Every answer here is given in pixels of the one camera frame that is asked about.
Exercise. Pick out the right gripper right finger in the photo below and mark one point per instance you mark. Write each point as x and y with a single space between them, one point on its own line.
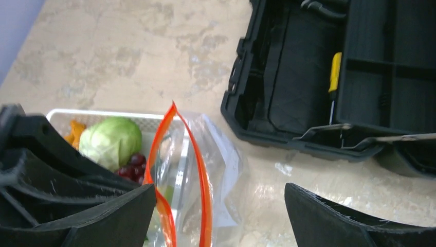
317 221

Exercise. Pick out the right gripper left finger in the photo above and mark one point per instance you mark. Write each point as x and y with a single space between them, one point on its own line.
51 195

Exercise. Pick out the purple grape bunch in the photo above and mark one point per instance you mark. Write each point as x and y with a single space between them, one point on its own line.
135 169

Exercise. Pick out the clear zip top bag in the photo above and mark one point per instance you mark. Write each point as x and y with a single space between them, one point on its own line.
199 177

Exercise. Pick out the green cabbage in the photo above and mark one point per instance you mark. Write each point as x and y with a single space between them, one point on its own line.
111 142

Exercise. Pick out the white plastic basket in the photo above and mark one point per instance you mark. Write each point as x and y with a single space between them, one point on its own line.
150 121

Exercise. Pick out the black open toolbox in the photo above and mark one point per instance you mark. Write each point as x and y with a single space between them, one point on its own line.
385 102

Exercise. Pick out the yellow handled screwdriver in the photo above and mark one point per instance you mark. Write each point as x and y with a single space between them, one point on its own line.
334 79

